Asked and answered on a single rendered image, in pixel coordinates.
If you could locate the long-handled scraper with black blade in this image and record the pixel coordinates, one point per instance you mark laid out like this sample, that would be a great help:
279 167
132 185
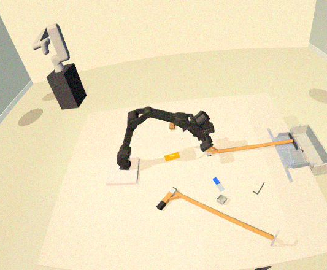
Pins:
215 150

